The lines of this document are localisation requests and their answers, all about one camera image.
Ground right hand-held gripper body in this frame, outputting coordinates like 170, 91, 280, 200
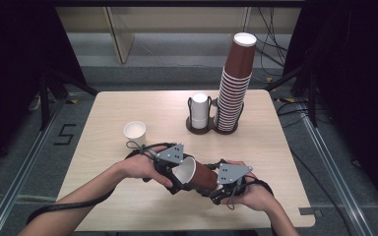
210, 162, 254, 206

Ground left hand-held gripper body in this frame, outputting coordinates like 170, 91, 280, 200
141, 143, 191, 195

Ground brown paper cup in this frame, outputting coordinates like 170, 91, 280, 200
173, 155, 219, 195

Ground black wire cup holder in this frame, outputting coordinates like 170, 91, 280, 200
185, 95, 245, 136

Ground white paper cup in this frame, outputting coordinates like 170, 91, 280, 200
123, 120, 148, 148

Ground stack of white cups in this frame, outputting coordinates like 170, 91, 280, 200
190, 92, 210, 130

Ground stack of brown cups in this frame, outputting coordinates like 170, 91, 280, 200
214, 31, 258, 133

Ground person's right hand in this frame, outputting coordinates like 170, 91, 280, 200
220, 160, 279, 212

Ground person's left hand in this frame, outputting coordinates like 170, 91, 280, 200
117, 146, 175, 190

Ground grey tape strip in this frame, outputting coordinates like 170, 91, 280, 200
298, 206, 323, 218

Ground black metal stand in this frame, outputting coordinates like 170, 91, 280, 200
264, 60, 320, 129
38, 67, 98, 132

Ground beige wooden panel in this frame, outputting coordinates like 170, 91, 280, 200
105, 7, 136, 65

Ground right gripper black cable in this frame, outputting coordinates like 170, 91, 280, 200
225, 176, 279, 236

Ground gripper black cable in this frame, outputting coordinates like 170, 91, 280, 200
26, 141, 178, 226
225, 176, 279, 236

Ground black floor cable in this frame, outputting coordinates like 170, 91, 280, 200
276, 99, 354, 236

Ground metal floor rail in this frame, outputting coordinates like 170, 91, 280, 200
0, 94, 71, 236
298, 104, 377, 236

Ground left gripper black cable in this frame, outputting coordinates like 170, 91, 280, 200
26, 141, 178, 226

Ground black hanging cables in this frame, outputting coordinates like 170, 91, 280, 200
255, 7, 291, 68

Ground white metal post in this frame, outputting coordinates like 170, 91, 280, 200
241, 7, 252, 28

